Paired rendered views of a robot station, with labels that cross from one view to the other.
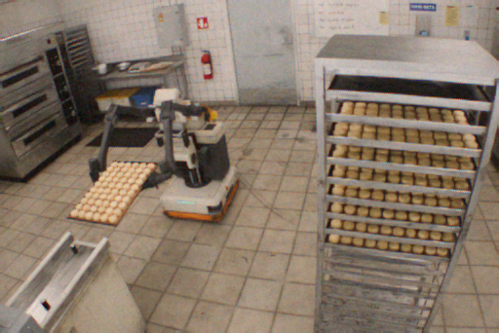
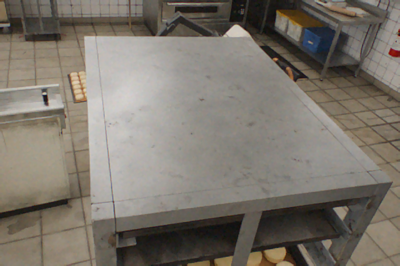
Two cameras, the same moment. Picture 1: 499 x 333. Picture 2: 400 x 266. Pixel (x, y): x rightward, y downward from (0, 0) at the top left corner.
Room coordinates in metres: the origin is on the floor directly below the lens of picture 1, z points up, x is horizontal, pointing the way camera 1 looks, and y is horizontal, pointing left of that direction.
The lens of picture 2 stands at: (0.74, -1.14, 2.20)
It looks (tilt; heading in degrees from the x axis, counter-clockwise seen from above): 35 degrees down; 46
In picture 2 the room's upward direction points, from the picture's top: 7 degrees clockwise
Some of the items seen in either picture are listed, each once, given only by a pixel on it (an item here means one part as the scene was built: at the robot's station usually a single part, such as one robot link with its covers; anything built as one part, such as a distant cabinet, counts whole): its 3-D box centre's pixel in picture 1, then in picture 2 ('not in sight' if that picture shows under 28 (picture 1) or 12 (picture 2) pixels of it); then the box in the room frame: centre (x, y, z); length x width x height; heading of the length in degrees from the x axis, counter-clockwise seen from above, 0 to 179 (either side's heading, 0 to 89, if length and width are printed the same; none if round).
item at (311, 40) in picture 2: (148, 97); (320, 39); (5.74, 1.60, 0.36); 0.47 x 0.38 x 0.26; 163
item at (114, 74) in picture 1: (133, 92); (312, 24); (5.84, 1.88, 0.49); 1.90 x 0.72 x 0.98; 71
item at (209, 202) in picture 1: (200, 190); not in sight; (2.95, 0.52, 0.16); 0.67 x 0.64 x 0.25; 162
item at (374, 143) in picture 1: (403, 144); not in sight; (1.03, -0.57, 1.50); 0.64 x 0.03 x 0.03; 65
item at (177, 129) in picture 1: (172, 135); not in sight; (2.67, 0.61, 0.93); 0.28 x 0.16 x 0.22; 72
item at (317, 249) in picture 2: not in sight; (262, 162); (1.39, -0.73, 1.59); 0.64 x 0.03 x 0.03; 65
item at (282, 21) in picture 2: (110, 99); (290, 20); (6.02, 2.40, 0.36); 0.47 x 0.39 x 0.26; 159
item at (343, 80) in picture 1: (407, 82); (196, 145); (1.21, -0.66, 1.68); 0.60 x 0.40 x 0.02; 65
